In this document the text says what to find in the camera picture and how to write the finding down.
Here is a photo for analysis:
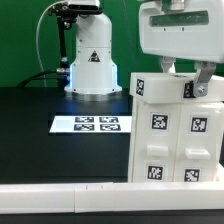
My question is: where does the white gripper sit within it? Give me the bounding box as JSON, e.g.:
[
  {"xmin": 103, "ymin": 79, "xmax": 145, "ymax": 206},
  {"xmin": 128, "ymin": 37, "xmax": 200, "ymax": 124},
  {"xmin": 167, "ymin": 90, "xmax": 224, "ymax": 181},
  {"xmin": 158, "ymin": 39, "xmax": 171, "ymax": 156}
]
[{"xmin": 139, "ymin": 0, "xmax": 224, "ymax": 97}]

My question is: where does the small white block part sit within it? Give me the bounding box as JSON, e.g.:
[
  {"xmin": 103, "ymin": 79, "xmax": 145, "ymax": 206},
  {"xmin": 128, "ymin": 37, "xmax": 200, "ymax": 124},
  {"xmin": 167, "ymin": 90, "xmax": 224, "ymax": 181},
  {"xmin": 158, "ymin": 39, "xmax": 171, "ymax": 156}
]
[{"xmin": 130, "ymin": 73, "xmax": 224, "ymax": 104}]

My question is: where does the white cabinet box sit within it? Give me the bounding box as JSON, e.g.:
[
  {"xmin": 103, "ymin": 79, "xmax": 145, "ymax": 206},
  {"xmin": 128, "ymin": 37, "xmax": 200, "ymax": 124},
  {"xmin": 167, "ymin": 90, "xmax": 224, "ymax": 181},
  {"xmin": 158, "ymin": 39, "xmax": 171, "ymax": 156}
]
[{"xmin": 128, "ymin": 100, "xmax": 224, "ymax": 182}]

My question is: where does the white door panel with knob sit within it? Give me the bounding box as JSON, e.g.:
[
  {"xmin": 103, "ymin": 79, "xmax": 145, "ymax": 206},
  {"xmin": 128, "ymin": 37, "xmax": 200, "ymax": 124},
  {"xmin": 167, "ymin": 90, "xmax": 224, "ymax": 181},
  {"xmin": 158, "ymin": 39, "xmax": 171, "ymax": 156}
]
[{"xmin": 132, "ymin": 103, "xmax": 181, "ymax": 182}]

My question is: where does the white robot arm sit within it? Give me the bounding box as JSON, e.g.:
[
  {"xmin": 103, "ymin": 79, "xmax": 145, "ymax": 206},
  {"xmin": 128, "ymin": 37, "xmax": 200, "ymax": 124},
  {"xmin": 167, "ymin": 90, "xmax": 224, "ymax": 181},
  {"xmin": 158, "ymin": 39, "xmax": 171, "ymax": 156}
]
[{"xmin": 65, "ymin": 0, "xmax": 224, "ymax": 97}]

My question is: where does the white flat top panel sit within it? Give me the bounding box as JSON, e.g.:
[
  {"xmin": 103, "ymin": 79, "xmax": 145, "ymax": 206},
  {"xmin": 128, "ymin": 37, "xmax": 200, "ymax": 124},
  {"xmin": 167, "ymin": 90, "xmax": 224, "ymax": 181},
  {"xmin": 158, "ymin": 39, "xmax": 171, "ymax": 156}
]
[{"xmin": 49, "ymin": 116, "xmax": 132, "ymax": 134}]

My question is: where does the black camera stand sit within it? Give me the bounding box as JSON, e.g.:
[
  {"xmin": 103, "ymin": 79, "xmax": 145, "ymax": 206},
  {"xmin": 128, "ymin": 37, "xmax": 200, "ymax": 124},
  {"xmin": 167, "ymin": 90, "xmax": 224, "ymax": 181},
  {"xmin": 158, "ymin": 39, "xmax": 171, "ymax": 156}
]
[{"xmin": 47, "ymin": 2, "xmax": 77, "ymax": 73}]

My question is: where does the black cable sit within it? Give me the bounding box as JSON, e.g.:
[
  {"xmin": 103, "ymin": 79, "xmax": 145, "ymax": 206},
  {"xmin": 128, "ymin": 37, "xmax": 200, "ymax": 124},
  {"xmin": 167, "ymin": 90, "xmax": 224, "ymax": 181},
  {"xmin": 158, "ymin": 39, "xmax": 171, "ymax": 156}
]
[{"xmin": 15, "ymin": 69, "xmax": 68, "ymax": 89}]

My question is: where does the white front fence rail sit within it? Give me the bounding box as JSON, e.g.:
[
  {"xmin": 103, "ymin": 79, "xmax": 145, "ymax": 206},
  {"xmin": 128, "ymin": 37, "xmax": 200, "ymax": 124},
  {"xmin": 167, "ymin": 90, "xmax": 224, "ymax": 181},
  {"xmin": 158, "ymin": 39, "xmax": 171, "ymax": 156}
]
[{"xmin": 0, "ymin": 182, "xmax": 224, "ymax": 214}]

